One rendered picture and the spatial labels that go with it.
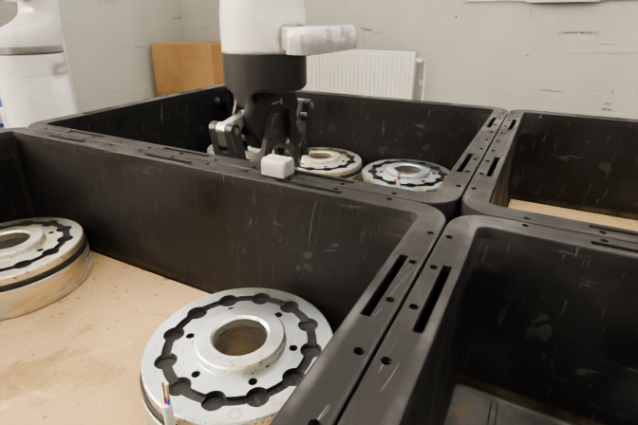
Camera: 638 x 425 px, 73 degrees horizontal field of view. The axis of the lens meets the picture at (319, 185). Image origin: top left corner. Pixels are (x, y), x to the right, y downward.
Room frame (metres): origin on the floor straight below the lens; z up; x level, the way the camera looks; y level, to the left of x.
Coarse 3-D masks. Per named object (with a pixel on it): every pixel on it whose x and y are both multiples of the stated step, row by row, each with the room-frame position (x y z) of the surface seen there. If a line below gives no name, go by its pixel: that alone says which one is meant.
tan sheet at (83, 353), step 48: (96, 288) 0.28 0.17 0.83; (144, 288) 0.28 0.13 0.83; (192, 288) 0.28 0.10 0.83; (0, 336) 0.23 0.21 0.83; (48, 336) 0.23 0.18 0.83; (96, 336) 0.23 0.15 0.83; (144, 336) 0.23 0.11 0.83; (0, 384) 0.19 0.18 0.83; (48, 384) 0.19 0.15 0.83; (96, 384) 0.19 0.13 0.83
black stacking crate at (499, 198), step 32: (544, 128) 0.44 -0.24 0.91; (576, 128) 0.43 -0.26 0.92; (608, 128) 0.42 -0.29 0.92; (512, 160) 0.39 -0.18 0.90; (544, 160) 0.44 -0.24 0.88; (576, 160) 0.43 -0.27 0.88; (608, 160) 0.41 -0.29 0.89; (512, 192) 0.45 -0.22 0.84; (544, 192) 0.44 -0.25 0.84; (576, 192) 0.42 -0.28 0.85; (608, 192) 0.41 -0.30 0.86
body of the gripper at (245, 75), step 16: (224, 64) 0.38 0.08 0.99; (240, 64) 0.37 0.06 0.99; (256, 64) 0.36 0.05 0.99; (272, 64) 0.37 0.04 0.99; (288, 64) 0.37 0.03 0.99; (304, 64) 0.39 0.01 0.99; (224, 80) 0.39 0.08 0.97; (240, 80) 0.37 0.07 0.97; (256, 80) 0.36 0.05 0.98; (272, 80) 0.37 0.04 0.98; (288, 80) 0.37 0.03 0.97; (304, 80) 0.39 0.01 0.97; (240, 96) 0.37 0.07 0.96; (256, 96) 0.37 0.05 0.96; (272, 96) 0.39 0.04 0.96; (288, 96) 0.41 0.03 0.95; (256, 112) 0.37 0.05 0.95; (272, 112) 0.39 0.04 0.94; (256, 128) 0.37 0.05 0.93; (256, 144) 0.38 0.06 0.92
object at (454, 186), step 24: (168, 96) 0.55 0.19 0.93; (192, 96) 0.58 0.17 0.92; (312, 96) 0.57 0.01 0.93; (336, 96) 0.56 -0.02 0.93; (360, 96) 0.55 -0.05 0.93; (48, 120) 0.41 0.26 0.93; (72, 120) 0.43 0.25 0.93; (120, 144) 0.33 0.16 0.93; (144, 144) 0.33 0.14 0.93; (480, 144) 0.33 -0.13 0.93; (456, 168) 0.27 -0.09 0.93; (384, 192) 0.23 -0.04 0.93; (408, 192) 0.23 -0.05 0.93; (456, 192) 0.23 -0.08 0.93; (456, 216) 0.22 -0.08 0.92
